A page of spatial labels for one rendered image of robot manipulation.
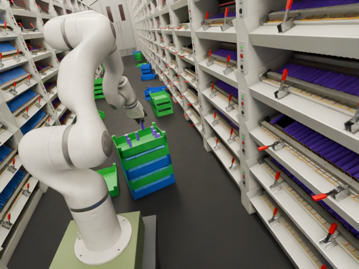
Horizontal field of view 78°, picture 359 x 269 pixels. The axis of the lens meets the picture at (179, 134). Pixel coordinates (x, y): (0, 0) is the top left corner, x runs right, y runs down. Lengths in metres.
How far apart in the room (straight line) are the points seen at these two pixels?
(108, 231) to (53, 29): 0.65
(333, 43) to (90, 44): 0.63
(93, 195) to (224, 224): 0.80
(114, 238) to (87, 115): 0.41
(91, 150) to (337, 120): 0.60
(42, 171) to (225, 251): 0.87
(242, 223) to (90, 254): 0.78
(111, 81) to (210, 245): 0.92
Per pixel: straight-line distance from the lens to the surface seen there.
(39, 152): 0.64
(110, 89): 1.10
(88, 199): 0.69
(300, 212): 0.95
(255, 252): 1.21
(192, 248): 1.22
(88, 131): 0.59
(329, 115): 0.69
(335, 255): 0.87
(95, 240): 0.80
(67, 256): 0.89
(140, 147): 1.35
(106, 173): 1.88
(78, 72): 0.71
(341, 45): 0.61
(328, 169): 0.77
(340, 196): 0.73
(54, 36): 0.85
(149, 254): 0.90
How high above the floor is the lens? 1.00
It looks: 27 degrees down
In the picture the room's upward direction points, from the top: 10 degrees counter-clockwise
